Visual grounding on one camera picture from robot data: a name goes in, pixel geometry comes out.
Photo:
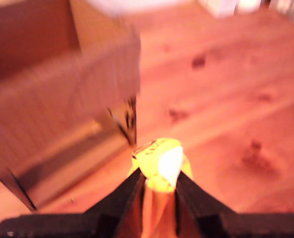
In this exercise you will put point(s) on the orange and white footbag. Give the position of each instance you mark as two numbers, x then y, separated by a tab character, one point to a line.
161	161

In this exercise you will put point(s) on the cardboard dice tower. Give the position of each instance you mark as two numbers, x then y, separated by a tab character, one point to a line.
62	86

